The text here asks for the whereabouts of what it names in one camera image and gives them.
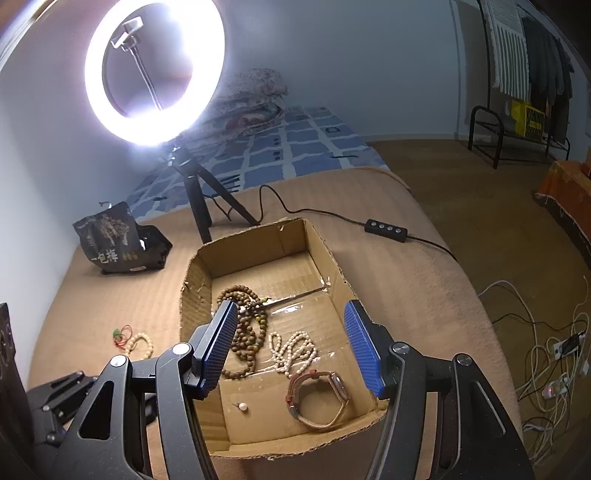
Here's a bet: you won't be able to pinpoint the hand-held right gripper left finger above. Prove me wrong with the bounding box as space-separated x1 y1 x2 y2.
65 299 241 480

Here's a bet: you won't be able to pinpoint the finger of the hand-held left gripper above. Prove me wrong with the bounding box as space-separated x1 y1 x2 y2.
26 372 99 418
30 413 83 448

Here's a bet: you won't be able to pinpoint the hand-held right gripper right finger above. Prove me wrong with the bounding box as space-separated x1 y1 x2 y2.
343 299 536 480

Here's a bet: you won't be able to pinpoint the cardboard box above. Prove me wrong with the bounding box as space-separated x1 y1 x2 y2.
179 218 391 460

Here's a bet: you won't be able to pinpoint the black inline button controller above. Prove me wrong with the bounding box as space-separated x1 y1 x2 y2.
364 218 409 241

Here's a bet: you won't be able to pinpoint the black snack bag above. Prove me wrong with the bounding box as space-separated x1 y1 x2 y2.
72 201 174 276

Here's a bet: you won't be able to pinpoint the black tripod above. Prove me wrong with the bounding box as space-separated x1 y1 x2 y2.
166 143 262 244

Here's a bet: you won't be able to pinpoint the white power strip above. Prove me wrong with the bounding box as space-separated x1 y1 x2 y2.
551 333 585 359

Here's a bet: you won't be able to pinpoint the blue checked bedsheet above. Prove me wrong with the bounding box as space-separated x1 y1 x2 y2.
124 105 386 217

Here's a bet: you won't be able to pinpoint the black metal clothes rack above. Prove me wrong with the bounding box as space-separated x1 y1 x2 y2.
468 0 573 169

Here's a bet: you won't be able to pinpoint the orange cloth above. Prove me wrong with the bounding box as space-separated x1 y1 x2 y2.
536 159 591 273

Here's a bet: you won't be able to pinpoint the folded floral quilt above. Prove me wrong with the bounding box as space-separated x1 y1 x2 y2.
203 68 287 138

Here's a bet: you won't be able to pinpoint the yellow box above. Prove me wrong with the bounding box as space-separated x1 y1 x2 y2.
510 99 548 138

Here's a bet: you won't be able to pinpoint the phone holder on gooseneck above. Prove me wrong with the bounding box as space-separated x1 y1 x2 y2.
111 16 164 112

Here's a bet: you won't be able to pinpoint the striped hanging cloth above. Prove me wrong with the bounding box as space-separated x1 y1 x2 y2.
487 0 532 100

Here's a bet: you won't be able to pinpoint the dark hanging clothes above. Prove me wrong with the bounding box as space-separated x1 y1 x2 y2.
522 16 575 144

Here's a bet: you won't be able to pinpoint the brown wooden bead necklace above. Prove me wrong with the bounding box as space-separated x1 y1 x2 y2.
215 285 269 379

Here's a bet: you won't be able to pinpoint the brown strap wristwatch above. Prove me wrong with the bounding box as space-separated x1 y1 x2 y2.
286 370 351 432

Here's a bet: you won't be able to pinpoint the white bead necklace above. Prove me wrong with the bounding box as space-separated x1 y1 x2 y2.
269 330 318 376

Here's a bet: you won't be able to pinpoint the beige bead bracelet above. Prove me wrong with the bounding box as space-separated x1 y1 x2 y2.
124 332 154 361

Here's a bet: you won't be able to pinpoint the black power cable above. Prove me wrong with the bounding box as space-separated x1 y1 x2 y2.
203 185 458 260

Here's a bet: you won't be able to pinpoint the tangle of white cables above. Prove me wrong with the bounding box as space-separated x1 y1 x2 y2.
478 279 591 467

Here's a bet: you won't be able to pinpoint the white ring light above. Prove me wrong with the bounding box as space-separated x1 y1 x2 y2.
84 0 226 148

